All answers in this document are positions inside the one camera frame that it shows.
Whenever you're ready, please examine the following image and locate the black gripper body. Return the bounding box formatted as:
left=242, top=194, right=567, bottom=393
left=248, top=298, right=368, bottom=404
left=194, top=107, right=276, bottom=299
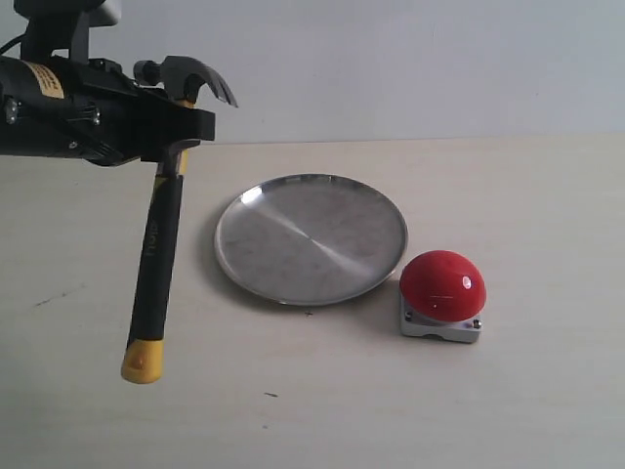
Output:
left=0, top=56, right=139, bottom=167

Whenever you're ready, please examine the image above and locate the yellow black claw hammer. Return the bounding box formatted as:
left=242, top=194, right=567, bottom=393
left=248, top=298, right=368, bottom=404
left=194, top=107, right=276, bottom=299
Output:
left=120, top=56, right=238, bottom=385

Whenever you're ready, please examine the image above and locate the red dome push button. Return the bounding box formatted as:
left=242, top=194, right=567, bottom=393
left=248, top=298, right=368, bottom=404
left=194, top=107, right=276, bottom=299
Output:
left=398, top=250, right=486, bottom=344

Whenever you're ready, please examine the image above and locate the round steel plate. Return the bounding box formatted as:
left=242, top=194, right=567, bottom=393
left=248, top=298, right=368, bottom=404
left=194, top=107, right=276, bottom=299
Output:
left=213, top=173, right=409, bottom=308

